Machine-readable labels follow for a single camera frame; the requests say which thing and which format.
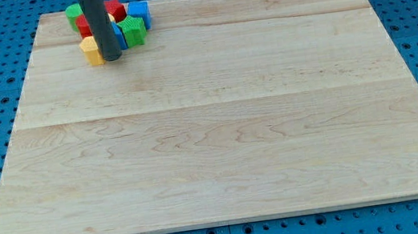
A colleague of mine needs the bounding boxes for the red block top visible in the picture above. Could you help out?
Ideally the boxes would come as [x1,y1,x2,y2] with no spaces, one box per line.
[104,0,127,23]

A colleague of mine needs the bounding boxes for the red block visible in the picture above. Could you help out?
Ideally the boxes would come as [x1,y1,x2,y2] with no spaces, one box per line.
[104,0,127,23]
[75,14,92,38]

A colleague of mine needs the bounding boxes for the light wooden board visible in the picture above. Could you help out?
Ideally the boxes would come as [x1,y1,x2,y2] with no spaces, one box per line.
[0,0,418,234]

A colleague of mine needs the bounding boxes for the green star block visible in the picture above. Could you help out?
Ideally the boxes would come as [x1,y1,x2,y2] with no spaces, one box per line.
[117,15,147,47]

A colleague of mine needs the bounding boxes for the blue block behind rod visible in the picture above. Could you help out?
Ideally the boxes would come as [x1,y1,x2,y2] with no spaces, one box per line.
[111,22,128,50]

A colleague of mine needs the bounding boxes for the blue cube block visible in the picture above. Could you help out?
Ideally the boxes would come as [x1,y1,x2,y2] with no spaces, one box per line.
[127,1,152,30]

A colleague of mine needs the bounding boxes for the yellow block hidden centre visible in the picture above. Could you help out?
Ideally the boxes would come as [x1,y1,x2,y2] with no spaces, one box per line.
[108,14,116,22]

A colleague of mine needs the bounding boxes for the yellow pentagon block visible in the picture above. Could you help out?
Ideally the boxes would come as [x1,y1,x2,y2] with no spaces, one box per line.
[79,36,105,66]

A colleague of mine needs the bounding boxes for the red block left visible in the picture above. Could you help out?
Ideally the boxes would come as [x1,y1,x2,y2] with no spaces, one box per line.
[75,14,92,38]

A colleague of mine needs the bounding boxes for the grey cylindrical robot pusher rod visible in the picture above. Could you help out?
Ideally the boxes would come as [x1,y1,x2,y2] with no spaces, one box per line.
[77,0,122,62]

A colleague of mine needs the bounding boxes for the green block far left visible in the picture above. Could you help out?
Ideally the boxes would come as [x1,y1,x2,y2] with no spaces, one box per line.
[65,3,83,33]

